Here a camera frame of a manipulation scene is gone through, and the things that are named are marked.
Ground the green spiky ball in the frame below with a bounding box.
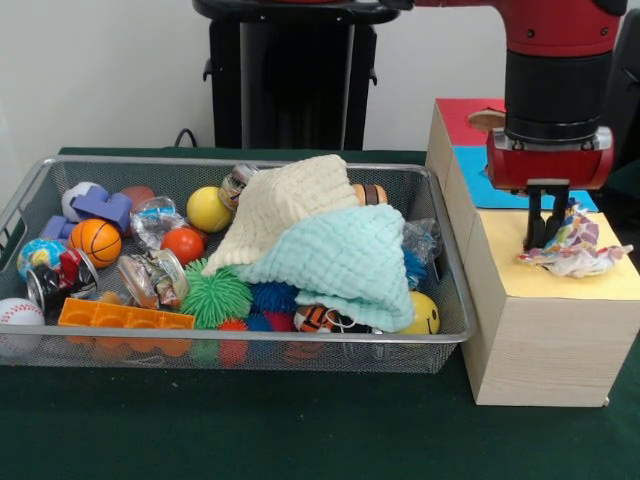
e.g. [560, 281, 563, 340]
[180, 257, 254, 330]

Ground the orange basketball toy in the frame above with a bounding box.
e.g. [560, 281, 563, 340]
[68, 218, 124, 270]

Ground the wooden box with three holes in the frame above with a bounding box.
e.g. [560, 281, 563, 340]
[424, 97, 640, 407]

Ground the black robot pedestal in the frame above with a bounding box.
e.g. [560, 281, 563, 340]
[192, 0, 404, 151]

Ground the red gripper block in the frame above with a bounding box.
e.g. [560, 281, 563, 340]
[486, 127, 616, 250]

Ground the wire mesh bin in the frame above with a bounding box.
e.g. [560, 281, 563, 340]
[0, 154, 477, 374]

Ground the red rubber ball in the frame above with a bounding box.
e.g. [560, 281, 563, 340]
[160, 227, 207, 268]

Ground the globe print ball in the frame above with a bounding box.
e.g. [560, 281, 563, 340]
[17, 238, 69, 281]

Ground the orange plastic tray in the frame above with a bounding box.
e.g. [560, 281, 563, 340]
[57, 298, 196, 357]

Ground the plain yellow ball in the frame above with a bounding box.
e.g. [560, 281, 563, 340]
[186, 186, 236, 234]

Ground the light blue muslin cloth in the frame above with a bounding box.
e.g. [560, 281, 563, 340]
[239, 203, 416, 334]

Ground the multicoloured frayed cloth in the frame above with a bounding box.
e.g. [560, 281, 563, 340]
[517, 202, 635, 279]

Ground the cream knitted cloth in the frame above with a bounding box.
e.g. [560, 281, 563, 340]
[202, 153, 362, 276]

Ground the white baseball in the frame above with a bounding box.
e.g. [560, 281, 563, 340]
[0, 298, 46, 354]

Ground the black looped cable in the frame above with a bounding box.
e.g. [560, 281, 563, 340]
[173, 127, 202, 149]

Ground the yellow smiley ball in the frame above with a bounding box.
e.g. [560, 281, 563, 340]
[409, 290, 442, 336]

